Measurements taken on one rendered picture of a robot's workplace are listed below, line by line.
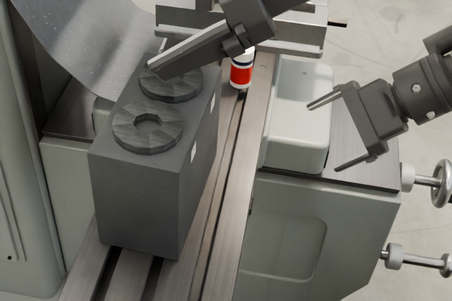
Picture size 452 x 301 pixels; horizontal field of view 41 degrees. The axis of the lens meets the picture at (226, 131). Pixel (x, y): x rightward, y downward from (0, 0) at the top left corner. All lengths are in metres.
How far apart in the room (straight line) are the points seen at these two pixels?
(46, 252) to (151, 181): 0.90
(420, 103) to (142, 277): 0.46
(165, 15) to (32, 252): 0.71
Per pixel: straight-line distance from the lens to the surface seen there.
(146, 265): 0.87
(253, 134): 1.05
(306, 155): 1.23
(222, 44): 0.39
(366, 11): 3.28
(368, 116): 0.91
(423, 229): 2.26
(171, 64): 0.40
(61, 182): 1.45
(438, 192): 1.49
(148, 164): 0.74
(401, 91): 0.89
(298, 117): 1.26
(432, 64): 0.89
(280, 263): 1.52
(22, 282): 1.73
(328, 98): 0.94
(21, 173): 1.40
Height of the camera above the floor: 1.68
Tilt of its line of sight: 44 degrees down
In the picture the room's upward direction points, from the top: 5 degrees clockwise
